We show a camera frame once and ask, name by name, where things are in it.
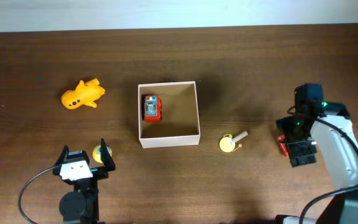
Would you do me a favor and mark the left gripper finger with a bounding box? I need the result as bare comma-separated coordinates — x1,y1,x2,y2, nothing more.
100,138,116,172
54,145,69,167

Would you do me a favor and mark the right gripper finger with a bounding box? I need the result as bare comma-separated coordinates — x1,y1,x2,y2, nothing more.
286,141,317,167
275,116,300,141

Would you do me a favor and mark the red grey toy truck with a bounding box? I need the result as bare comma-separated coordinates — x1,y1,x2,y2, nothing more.
277,134,289,157

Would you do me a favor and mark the red toy car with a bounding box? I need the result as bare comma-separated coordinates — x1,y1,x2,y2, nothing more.
143,95,162,122

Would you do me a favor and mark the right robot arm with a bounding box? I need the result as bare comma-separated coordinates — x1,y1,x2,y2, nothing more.
275,83,358,224

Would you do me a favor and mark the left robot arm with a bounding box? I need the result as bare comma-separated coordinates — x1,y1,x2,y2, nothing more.
52,139,116,224

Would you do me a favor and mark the yellow round toy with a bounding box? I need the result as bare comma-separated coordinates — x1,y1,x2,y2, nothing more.
93,145,112,164

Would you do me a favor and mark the orange rubber toy animal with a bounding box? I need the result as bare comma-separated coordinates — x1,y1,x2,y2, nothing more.
61,78,106,110

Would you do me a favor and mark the white open cardboard box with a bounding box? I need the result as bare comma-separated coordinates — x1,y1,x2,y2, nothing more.
137,81,201,149

